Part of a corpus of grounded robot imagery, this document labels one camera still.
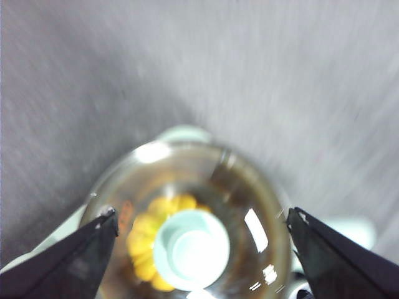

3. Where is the green breakfast machine base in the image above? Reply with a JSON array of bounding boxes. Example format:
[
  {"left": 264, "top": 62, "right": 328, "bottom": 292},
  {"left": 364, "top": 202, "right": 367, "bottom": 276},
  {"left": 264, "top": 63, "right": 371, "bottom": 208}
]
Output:
[{"left": 0, "top": 202, "right": 377, "bottom": 281}]

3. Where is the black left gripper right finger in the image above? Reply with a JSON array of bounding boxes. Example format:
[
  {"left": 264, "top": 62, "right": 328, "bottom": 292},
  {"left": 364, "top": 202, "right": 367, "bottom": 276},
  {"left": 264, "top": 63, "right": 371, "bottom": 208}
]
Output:
[{"left": 285, "top": 206, "right": 399, "bottom": 299}]

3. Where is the green steamer pot with handle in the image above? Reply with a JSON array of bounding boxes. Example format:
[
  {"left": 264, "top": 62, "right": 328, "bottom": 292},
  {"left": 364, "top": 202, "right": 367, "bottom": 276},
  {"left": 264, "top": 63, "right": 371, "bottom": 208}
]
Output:
[{"left": 79, "top": 124, "right": 296, "bottom": 299}]

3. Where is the yellow pumpkin with green stem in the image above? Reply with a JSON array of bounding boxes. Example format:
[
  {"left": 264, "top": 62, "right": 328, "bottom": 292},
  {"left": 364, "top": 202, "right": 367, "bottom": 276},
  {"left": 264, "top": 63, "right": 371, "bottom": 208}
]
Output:
[{"left": 126, "top": 194, "right": 213, "bottom": 293}]

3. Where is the glass lid with green knob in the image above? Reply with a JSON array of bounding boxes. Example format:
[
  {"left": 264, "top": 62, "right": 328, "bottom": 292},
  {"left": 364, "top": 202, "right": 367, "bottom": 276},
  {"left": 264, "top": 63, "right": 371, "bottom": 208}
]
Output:
[{"left": 79, "top": 141, "right": 296, "bottom": 299}]

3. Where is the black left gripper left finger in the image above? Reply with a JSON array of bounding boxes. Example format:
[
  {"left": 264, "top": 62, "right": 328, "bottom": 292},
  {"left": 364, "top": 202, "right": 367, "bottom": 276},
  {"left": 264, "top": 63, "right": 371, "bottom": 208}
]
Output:
[{"left": 0, "top": 207, "right": 120, "bottom": 299}]

